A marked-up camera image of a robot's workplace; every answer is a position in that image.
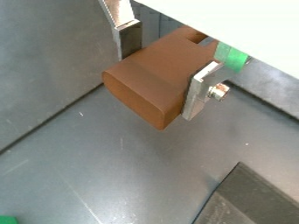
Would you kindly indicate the green foam shape board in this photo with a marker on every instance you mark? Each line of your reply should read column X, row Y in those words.
column 8, row 220

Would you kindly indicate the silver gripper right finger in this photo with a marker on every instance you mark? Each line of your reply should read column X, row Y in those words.
column 205, row 84

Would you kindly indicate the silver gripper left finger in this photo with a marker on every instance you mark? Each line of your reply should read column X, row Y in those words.
column 126, row 28

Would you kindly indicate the black curved fixture stand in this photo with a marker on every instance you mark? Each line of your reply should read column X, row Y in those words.
column 245, row 199

